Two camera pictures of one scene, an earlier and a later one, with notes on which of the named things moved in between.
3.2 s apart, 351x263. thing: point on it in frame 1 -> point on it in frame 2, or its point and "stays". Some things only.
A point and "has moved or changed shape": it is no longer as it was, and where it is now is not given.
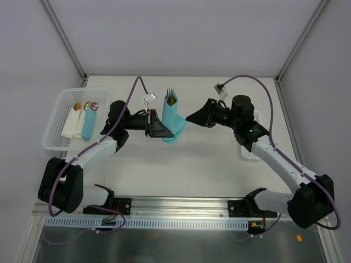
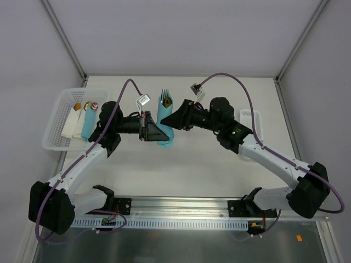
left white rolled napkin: x=69 y=125 stays
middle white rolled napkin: x=77 y=133 stays
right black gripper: x=209 y=113 -> x=187 y=115
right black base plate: x=241 y=209 stays
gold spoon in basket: x=86 y=104 stays
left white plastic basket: x=54 y=139 stays
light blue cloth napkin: x=172 y=119 has moved or changed shape
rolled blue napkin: x=89 y=126 stays
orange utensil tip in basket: x=77 y=106 stays
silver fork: x=169 y=94 -> x=163 y=95
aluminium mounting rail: x=172 y=209 stays
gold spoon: x=171 y=100 has moved or changed shape
